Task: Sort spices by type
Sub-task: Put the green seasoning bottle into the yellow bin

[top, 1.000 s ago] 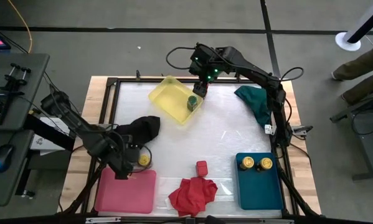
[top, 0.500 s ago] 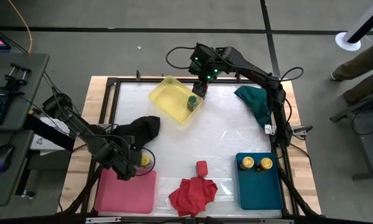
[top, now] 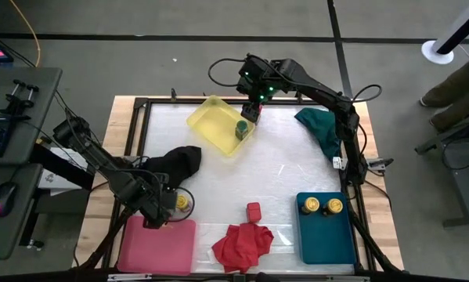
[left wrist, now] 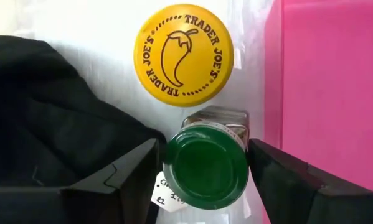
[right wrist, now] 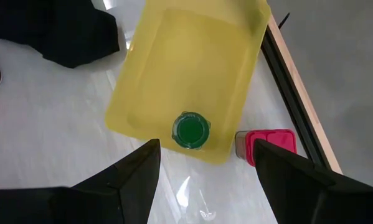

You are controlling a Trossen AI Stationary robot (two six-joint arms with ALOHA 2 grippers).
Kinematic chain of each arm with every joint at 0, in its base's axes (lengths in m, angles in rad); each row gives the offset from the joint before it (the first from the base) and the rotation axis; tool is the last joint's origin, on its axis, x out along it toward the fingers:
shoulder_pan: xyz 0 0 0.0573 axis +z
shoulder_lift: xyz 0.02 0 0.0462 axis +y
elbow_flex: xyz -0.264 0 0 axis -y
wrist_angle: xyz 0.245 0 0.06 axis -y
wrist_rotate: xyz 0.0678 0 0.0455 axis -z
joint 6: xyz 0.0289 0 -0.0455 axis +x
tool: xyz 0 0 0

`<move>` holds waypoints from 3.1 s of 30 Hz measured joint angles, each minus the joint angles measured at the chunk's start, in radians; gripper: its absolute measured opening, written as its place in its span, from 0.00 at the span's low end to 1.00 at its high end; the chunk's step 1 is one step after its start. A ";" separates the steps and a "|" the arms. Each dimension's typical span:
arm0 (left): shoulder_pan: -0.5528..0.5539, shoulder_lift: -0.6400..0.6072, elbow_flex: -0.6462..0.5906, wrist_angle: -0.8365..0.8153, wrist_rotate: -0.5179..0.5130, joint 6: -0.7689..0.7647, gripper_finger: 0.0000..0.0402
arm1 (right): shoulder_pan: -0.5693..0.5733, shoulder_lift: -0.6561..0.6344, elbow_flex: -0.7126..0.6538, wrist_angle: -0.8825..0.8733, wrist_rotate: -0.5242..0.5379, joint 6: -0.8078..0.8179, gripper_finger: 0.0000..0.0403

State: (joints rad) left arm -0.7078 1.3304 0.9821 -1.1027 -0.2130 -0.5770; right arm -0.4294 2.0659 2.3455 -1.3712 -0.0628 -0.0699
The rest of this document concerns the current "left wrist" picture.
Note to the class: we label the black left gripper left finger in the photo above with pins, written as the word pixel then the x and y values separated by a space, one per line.
pixel 64 205

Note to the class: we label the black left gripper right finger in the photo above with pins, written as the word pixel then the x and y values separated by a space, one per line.
pixel 314 199

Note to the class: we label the green-lid spice jar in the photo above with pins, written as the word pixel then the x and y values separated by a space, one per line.
pixel 205 168

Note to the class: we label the yellow-lid spice jar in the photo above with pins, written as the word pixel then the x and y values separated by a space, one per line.
pixel 183 56

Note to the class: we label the black cloth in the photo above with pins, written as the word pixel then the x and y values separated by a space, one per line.
pixel 49 109

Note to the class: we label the white paper tag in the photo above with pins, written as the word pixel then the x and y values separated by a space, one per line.
pixel 164 196

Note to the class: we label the pink plastic tray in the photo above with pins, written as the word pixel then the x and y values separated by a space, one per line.
pixel 329 93

